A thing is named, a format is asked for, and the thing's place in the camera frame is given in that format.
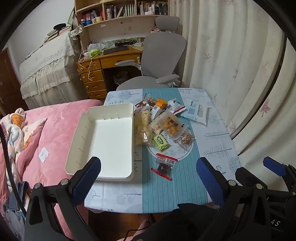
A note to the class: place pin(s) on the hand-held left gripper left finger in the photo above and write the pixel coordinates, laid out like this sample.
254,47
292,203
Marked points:
89,178

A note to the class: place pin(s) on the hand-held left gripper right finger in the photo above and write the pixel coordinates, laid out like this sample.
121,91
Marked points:
209,183

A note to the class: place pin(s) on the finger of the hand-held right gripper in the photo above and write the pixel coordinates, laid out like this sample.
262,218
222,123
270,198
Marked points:
274,165
248,176

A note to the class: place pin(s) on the white plastic tray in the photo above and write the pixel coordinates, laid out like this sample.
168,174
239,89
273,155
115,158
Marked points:
111,139

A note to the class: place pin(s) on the dark dried fruit packet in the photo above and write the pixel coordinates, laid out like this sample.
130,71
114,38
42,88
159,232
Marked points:
164,167

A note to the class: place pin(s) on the clear nut packet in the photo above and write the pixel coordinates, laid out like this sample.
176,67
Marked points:
185,139

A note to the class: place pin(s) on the green snack packet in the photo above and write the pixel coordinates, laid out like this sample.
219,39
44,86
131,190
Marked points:
161,143

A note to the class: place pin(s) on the yellow cube snack bag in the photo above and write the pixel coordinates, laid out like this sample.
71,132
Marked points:
172,125

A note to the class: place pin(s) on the small rice cracker packet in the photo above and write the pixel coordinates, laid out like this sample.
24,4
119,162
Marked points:
143,135

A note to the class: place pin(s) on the light blue snack packet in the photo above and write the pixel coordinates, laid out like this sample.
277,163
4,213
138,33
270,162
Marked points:
195,112

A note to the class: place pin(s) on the beige biscuit packet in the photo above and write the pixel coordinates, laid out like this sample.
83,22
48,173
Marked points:
156,129

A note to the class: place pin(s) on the large rice cracker packet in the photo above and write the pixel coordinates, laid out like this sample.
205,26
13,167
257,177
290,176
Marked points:
142,118

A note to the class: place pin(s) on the white red-edged snack packet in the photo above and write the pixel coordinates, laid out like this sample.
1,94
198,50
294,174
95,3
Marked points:
175,106

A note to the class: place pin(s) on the brown snack packet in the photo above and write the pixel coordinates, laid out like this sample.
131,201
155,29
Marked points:
141,104

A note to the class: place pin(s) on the orange snack packet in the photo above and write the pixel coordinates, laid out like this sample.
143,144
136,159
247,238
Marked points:
159,105

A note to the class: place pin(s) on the clear granola bar wrapper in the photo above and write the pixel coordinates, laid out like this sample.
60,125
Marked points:
150,101

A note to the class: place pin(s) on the dark cloth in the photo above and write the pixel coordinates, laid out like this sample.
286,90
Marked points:
185,220

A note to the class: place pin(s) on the white paper card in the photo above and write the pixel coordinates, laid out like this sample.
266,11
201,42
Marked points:
44,154

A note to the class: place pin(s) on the pink blanket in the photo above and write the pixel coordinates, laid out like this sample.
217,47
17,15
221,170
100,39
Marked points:
62,125

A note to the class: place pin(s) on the blue grey cloth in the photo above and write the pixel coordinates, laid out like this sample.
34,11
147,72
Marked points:
15,201

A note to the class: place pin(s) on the cartoon printed blanket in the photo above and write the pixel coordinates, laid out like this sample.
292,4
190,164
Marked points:
18,134

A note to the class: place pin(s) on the waste bin under desk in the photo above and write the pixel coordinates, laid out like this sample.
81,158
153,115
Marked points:
120,77

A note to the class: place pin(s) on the wooden desk with drawers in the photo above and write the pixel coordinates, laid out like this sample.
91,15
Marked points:
111,60

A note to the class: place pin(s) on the white floral curtain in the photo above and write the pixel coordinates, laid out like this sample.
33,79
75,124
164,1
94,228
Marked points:
231,51

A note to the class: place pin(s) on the green tissue pack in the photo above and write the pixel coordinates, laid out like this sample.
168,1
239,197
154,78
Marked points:
94,53

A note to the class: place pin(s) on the brown wooden door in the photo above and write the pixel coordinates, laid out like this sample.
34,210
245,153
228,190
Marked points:
9,81

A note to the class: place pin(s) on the black keyboard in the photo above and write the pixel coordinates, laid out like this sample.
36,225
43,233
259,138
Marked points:
115,50

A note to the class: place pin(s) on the white plastic bag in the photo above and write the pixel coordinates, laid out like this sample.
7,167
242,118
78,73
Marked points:
94,45

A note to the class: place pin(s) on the dark lettered sign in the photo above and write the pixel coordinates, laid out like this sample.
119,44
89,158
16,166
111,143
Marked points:
126,41

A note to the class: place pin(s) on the grey office chair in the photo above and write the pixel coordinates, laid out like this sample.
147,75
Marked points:
161,48

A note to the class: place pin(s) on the floral hanging bag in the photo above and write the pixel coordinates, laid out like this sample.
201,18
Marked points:
77,32

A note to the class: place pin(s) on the stack of books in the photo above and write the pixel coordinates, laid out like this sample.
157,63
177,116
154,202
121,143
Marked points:
54,34

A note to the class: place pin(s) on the black hat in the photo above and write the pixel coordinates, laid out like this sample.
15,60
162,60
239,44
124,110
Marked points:
60,26

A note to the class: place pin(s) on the wooden bookshelf hutch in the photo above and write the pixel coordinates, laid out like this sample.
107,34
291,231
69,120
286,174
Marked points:
124,26

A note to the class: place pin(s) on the yellow mug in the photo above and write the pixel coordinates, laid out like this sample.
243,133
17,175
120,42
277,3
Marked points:
97,19

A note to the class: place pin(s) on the bookshelf with books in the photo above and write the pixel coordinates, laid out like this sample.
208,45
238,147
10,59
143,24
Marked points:
129,9

